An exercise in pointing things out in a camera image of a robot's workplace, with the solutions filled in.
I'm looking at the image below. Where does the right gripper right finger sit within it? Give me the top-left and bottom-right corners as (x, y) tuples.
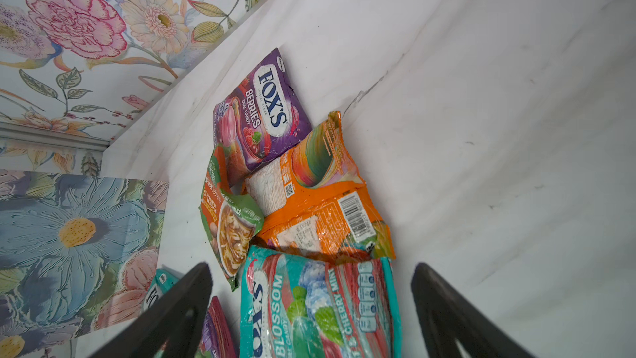
(411, 263), (531, 357)

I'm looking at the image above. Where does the purple Fox's berries candy pack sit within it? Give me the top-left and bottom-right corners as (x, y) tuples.
(195, 296), (239, 358)

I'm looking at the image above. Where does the teal Fox's blossom candy pack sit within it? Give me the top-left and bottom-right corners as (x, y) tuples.
(239, 246), (402, 357)

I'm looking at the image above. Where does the teal Fox's candy pack left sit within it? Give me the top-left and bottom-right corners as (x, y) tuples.
(142, 268), (178, 312)

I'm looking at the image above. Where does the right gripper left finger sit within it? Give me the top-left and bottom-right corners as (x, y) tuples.
(93, 262), (213, 357)

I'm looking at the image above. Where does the green orange noodle snack pack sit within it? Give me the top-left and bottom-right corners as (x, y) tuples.
(200, 145), (264, 291)

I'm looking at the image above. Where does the small purple Fox's candy pack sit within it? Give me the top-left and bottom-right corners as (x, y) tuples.
(214, 48), (313, 186)

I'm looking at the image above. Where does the floral paper gift bag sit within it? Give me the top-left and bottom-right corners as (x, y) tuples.
(1, 170), (168, 357)

